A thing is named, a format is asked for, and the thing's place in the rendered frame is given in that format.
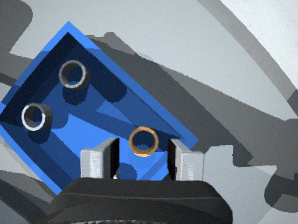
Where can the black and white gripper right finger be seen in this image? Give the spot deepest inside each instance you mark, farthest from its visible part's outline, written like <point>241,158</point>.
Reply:
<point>182,163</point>

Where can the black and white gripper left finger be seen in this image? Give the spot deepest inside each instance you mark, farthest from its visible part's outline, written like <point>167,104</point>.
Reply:
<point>102,161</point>

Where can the blue square crate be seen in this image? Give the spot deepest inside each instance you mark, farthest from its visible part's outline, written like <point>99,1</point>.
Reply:
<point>113,104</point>

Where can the grey metal bushing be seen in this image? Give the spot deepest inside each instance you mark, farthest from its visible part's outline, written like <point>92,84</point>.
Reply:
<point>27,116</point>
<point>65,70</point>

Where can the steel bushing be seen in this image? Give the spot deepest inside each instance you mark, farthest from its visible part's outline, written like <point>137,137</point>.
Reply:
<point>116,175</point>

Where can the bronze bushing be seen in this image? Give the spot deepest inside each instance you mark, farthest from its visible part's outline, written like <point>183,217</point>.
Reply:
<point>139,152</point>

